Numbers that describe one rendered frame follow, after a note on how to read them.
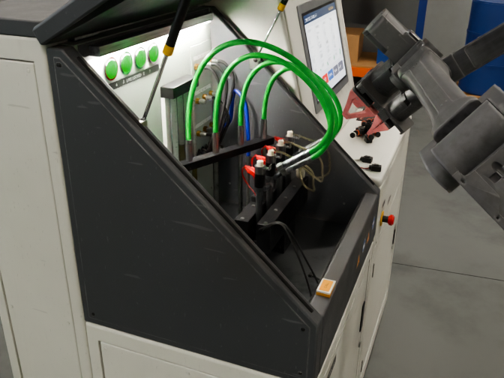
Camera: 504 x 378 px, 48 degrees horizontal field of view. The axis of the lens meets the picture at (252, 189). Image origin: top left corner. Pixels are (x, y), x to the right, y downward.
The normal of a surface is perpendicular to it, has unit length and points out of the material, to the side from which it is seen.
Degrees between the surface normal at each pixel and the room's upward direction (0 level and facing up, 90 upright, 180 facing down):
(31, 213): 90
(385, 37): 84
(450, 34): 90
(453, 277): 0
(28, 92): 90
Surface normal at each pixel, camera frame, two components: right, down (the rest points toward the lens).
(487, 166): -0.43, 0.07
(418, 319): 0.01, -0.90
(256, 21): -0.37, 0.39
